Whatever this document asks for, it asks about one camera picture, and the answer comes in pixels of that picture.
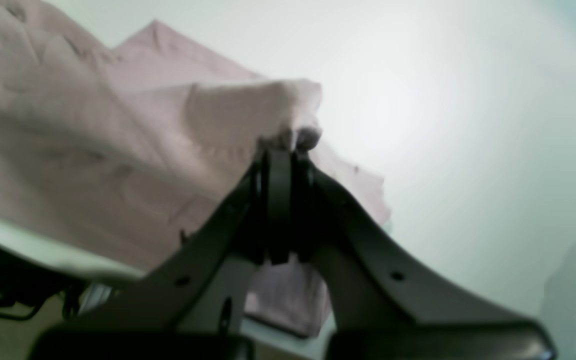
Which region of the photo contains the pink T-shirt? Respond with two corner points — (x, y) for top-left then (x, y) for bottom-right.
(0, 0), (393, 338)

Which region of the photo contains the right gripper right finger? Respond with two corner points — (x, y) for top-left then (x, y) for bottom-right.
(283, 152), (557, 360)

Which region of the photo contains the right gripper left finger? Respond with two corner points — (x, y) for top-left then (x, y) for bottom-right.
(29, 149), (284, 360)

